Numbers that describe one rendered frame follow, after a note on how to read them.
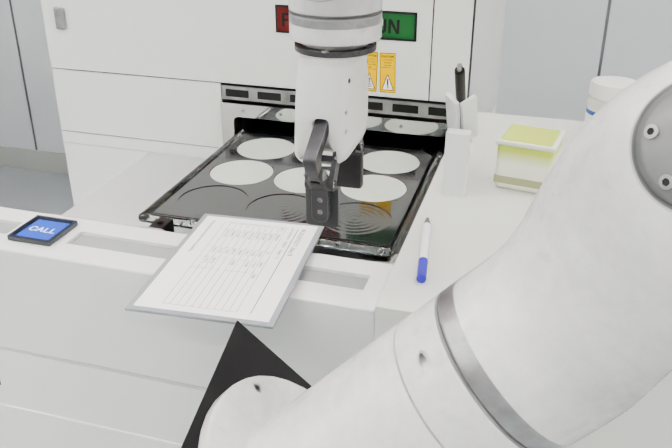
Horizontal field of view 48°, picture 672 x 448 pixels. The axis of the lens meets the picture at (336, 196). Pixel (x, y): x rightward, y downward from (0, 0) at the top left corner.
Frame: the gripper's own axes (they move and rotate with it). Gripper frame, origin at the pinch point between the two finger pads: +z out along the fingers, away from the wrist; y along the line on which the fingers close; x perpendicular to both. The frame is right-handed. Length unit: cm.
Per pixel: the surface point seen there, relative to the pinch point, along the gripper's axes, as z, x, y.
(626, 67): 37, 46, -205
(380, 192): 15.3, -2.8, -34.7
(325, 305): 9.6, 0.3, 5.2
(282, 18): -5, -26, -57
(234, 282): 8.3, -9.2, 5.5
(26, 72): 58, -200, -209
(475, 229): 8.8, 13.0, -13.6
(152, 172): 23, -49, -49
